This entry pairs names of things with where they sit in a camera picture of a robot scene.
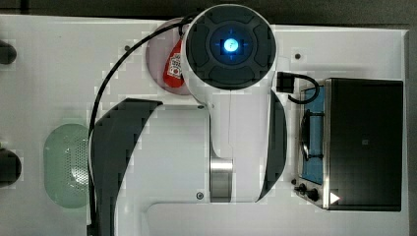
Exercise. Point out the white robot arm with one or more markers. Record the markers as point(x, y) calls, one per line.
point(228, 147)

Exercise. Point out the red ketchup bottle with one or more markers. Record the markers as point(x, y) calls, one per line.
point(172, 74)

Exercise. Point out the grey round plate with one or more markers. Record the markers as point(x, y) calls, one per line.
point(157, 52)

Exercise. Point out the black toaster oven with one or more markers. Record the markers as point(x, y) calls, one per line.
point(351, 145)

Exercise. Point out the green perforated colander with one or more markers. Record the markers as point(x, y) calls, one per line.
point(65, 160)

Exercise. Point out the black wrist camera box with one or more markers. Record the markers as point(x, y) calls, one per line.
point(285, 82)

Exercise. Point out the black cylinder post lower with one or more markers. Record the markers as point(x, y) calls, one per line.
point(10, 167)

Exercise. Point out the black cylinder post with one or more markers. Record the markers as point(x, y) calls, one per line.
point(8, 53)
point(10, 167)

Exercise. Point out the black cylinder post upper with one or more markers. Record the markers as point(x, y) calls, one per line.
point(8, 53)

